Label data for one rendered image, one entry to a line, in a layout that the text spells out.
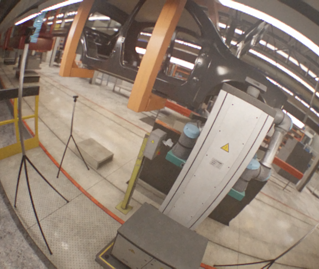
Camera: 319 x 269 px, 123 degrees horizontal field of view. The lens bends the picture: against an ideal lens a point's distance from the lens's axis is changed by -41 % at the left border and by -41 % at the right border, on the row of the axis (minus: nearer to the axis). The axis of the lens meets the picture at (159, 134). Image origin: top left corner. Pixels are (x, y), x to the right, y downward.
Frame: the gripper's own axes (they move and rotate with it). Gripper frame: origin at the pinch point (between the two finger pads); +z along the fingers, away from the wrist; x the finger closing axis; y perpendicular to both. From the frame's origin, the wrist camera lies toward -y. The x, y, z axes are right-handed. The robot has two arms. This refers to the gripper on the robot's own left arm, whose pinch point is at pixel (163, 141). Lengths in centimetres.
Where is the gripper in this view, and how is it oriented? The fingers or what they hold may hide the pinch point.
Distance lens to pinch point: 132.9
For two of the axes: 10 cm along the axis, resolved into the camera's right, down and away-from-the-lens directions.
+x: -4.0, 2.4, -8.9
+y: 3.4, -8.6, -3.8
